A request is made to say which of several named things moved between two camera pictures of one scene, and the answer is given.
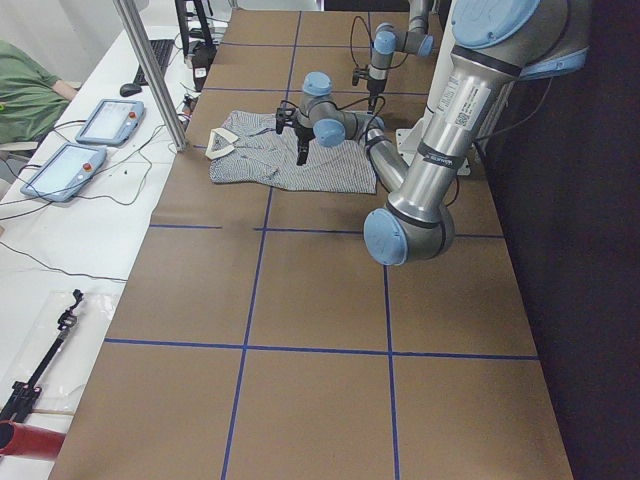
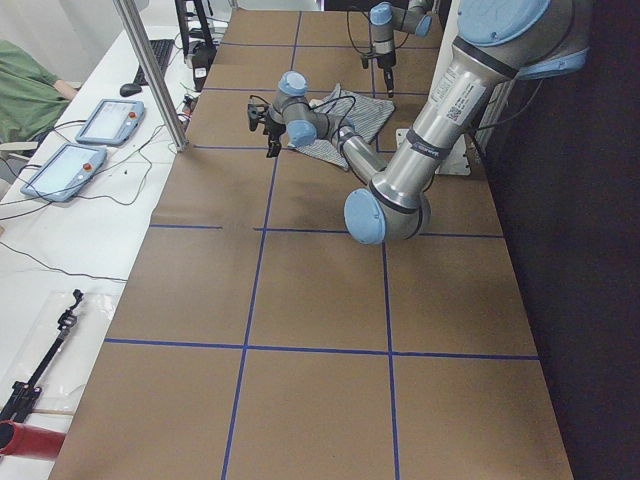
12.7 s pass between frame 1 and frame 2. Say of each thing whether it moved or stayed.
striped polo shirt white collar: moved
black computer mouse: stayed
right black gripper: moved
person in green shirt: stayed
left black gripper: moved
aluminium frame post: stayed
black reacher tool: stayed
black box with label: stayed
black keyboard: stayed
